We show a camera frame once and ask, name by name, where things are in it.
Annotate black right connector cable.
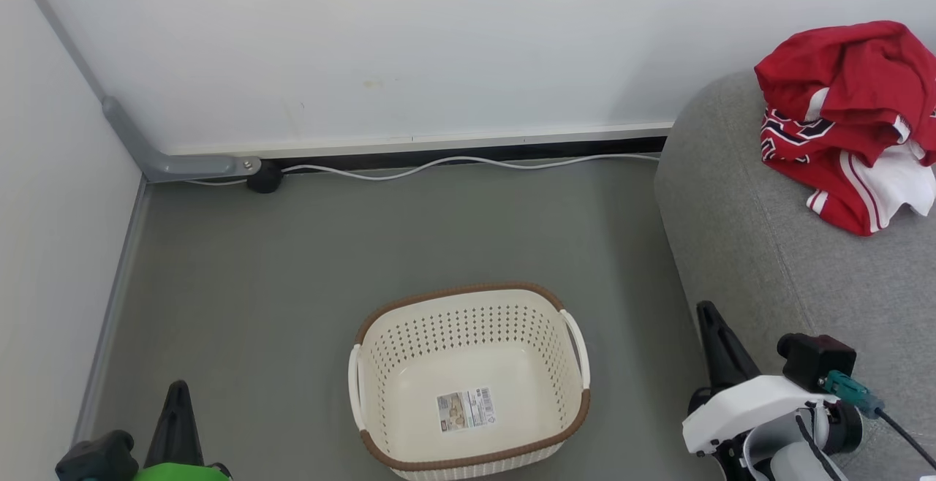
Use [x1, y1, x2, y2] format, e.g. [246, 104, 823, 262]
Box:
[876, 408, 936, 469]

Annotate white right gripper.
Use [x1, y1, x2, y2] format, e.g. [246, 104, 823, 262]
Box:
[682, 300, 829, 458]

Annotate teal right cable connector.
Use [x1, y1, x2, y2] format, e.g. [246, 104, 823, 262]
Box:
[820, 369, 886, 420]

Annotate black round floor plug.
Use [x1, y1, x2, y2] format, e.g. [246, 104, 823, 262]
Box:
[246, 160, 284, 195]

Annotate red white sports jersey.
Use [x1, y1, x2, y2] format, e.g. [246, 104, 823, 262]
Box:
[754, 20, 936, 238]

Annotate grey fabric sofa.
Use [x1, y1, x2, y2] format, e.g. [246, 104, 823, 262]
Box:
[654, 67, 936, 481]

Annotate cream laundry basket brown rim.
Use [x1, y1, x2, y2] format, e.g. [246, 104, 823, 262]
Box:
[347, 281, 592, 481]

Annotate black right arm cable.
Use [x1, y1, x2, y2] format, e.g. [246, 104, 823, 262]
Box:
[794, 412, 843, 481]

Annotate barcode sticker label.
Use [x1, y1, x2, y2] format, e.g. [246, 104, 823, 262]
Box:
[436, 385, 497, 433]

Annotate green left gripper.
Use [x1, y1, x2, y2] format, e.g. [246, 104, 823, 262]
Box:
[132, 380, 233, 481]

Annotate grey metal corner conduit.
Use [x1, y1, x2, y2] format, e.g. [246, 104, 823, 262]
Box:
[6, 0, 263, 184]

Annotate white floor cable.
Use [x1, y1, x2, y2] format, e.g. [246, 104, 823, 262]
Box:
[184, 153, 660, 187]

